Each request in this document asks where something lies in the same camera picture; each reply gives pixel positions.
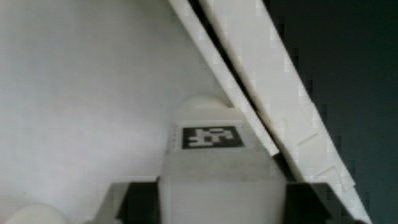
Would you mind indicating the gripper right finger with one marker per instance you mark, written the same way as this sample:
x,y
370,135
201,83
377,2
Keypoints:
x,y
313,206

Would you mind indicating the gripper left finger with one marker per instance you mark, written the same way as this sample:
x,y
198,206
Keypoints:
x,y
139,210

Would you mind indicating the white table leg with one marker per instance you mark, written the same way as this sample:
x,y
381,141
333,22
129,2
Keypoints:
x,y
221,183

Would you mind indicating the white square tabletop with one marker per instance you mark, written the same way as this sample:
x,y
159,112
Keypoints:
x,y
100,68

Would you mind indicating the white U-shaped obstacle fence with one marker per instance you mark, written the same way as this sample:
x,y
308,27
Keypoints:
x,y
255,49

